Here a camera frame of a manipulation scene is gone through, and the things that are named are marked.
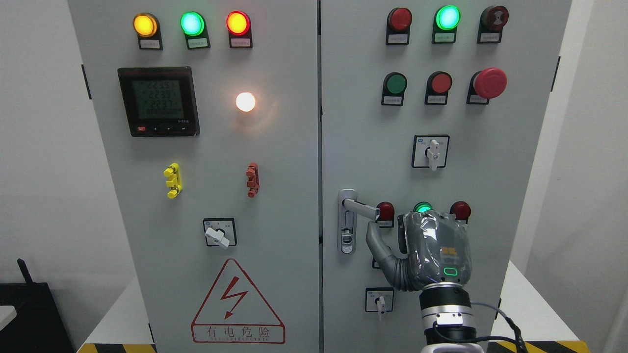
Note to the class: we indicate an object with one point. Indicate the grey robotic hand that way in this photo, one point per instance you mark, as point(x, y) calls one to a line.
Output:
point(438, 250)

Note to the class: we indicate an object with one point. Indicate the silver swing door handle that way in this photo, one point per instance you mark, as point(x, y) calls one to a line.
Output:
point(348, 209)

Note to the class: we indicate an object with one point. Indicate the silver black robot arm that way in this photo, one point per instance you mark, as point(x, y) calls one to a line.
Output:
point(447, 319)

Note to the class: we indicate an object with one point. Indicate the right grey cabinet door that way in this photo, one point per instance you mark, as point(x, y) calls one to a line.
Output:
point(368, 147)

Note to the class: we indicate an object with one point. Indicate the grey cabinet door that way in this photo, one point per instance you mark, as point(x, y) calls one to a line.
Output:
point(277, 230)
point(368, 147)

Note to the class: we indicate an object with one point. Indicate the left grey cabinet door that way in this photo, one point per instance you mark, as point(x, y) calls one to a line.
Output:
point(277, 230)

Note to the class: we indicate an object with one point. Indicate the green lit indicator middle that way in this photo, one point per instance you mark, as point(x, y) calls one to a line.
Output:
point(422, 206)

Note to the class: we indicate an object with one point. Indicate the green lit indicator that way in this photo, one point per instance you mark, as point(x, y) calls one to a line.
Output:
point(422, 206)
point(446, 20)

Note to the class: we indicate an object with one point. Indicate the red indicator light middle right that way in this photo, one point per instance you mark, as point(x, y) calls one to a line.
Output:
point(461, 210)

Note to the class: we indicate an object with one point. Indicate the red indicator light middle left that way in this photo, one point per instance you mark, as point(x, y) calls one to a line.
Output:
point(386, 215)

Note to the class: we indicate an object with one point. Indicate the yellow black hazard tape right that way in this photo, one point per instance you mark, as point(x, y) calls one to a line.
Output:
point(541, 346)

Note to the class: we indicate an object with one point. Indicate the yellow black hazard tape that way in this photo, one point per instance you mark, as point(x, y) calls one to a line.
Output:
point(117, 348)
point(541, 346)

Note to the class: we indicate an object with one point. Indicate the red push button upper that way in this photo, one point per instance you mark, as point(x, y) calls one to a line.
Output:
point(437, 88)

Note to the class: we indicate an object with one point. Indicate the green push button upper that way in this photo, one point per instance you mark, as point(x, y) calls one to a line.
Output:
point(394, 87)

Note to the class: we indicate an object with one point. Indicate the red emergency stop mushroom button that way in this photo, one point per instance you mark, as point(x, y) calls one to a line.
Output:
point(485, 85)

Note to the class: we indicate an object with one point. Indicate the red terminal connector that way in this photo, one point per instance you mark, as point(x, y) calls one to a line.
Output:
point(253, 182)

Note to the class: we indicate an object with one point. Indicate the red electric hazard warning sticker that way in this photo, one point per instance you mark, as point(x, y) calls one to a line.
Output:
point(235, 311)

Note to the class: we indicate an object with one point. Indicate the green lit indicator top right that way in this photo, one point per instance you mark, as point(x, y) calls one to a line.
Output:
point(446, 20)

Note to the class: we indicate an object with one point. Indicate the red indicator light top right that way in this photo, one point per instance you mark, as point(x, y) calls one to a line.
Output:
point(398, 26)

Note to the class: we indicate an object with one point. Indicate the dark red buzzer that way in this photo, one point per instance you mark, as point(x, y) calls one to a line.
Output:
point(491, 24)

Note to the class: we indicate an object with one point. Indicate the white lit indicator lamp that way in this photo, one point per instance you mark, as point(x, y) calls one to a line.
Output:
point(245, 101)

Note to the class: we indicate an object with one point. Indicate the yellow terminal connector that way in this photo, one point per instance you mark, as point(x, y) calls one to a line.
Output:
point(173, 180)

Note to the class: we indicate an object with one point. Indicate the red lit indicator light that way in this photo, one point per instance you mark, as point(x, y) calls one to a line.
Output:
point(239, 30)

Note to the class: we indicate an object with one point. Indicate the black digital power meter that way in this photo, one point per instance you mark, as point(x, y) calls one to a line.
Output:
point(159, 101)

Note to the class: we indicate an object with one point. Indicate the green indicator light top left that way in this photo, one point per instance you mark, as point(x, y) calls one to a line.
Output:
point(195, 31)

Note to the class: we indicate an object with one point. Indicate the yellow black hazard tape left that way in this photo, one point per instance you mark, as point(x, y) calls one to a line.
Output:
point(117, 348)

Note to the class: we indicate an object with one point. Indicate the yellow indicator light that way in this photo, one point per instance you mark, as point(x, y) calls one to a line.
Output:
point(147, 28)

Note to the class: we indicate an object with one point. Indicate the black box with antenna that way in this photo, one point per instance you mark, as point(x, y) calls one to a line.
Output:
point(38, 327)

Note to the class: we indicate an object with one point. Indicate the white knob selector switch lower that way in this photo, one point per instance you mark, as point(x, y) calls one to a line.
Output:
point(379, 300)

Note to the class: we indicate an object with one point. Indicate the white knob selector switch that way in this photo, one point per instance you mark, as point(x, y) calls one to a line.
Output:
point(379, 300)
point(430, 151)
point(220, 232)

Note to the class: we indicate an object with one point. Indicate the white knob selector switch upper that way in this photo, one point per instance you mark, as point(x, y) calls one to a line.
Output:
point(430, 151)

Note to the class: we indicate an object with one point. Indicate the white knob selector switch left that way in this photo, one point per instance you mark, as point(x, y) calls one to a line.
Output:
point(220, 232)

